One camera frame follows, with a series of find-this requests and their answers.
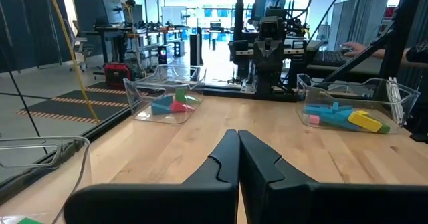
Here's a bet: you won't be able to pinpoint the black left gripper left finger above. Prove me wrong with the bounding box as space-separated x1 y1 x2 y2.
183 129 241 187

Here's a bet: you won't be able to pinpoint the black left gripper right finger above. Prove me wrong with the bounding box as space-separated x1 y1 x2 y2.
238 129 317 224

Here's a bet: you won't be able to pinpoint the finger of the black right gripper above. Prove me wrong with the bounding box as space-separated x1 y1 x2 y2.
253 39 270 68
269 39 285 68

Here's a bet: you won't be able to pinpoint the medium green block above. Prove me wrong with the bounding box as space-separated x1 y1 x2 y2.
174 88 187 104

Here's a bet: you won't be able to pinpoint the medium blue block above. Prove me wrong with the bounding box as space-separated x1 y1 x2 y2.
150 102 172 116
156 95 175 106

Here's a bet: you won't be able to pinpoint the long dark blue block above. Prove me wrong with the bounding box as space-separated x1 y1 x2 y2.
319 112 360 132

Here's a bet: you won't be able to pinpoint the small green cube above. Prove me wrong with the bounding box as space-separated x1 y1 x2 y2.
16 217 44 224

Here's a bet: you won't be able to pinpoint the tall black tower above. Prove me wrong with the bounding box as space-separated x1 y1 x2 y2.
189 33 204 66

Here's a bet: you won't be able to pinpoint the black keyboard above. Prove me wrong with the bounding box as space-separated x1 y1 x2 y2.
312 49 348 67

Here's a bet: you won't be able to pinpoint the grey monitor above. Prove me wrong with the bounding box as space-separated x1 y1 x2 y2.
253 0 288 17

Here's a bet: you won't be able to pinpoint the black tower with light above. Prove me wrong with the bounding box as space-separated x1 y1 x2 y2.
157 45 168 65

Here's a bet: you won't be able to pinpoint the person's hand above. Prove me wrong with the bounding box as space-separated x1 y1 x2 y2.
341 41 370 57

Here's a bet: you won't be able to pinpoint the black side desk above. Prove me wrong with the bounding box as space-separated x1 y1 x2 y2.
307 55 384 82

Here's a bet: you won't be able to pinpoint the grey partition panels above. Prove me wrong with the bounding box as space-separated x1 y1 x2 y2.
327 0 392 51

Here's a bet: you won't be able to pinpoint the red black equipment case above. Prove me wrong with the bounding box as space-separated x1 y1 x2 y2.
103 62 133 88

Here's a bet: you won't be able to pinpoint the black desk with monitors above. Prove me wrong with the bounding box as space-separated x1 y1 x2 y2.
92 0 190 64

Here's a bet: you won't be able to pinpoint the large clear plastic bin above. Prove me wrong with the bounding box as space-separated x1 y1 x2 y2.
296 72 421 134

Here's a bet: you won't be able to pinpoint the person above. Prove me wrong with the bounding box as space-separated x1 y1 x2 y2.
340 39 428 70

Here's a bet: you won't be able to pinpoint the black orange-striped floor mat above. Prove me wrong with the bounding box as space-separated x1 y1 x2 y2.
15 81 150 124

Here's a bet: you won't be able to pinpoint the grey office chair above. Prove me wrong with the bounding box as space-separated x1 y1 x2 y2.
65 19 95 73

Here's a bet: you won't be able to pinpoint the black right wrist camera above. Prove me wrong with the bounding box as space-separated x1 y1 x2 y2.
259 15 286 41

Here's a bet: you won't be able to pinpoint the yellow cable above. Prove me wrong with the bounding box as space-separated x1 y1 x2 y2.
45 0 101 124

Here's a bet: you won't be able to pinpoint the low black partition wall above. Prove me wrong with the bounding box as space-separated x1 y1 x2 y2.
0 0 73 74

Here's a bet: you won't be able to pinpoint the black floor cable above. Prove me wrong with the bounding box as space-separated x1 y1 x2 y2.
0 46 48 155

